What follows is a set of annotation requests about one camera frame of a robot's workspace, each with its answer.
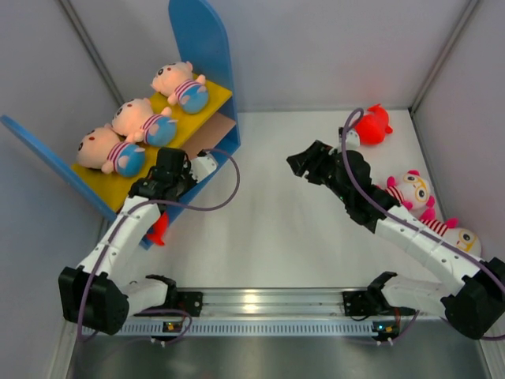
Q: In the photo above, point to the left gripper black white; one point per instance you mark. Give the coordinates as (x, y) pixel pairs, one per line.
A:
(194, 176)

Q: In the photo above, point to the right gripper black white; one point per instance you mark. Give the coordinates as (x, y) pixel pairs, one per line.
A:
(312, 159)

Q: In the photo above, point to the pig plush blue pants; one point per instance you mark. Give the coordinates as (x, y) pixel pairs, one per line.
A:
(102, 149)
(176, 82)
(136, 121)

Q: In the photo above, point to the pink white plush glasses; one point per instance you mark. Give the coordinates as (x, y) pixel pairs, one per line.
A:
(460, 237)
(414, 193)

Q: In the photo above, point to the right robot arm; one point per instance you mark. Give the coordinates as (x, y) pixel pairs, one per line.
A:
(469, 293)

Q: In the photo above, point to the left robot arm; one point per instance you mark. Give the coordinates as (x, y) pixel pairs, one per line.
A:
(89, 293)

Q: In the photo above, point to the red plush whale in shelf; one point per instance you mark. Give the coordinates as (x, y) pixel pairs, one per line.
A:
(158, 230)

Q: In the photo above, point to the colourful wooden toy shelf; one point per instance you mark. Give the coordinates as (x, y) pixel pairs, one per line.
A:
(201, 38)

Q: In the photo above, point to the red plush whale on table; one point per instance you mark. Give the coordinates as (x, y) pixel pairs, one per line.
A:
(374, 126)

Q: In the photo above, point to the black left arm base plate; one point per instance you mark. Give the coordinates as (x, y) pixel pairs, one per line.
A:
(190, 301)

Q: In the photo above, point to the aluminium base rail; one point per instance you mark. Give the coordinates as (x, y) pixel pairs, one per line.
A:
(312, 303)

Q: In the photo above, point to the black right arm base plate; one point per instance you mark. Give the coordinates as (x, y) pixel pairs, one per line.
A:
(356, 304)

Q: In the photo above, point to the white slotted cable duct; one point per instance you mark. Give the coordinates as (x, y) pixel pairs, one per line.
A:
(259, 328)

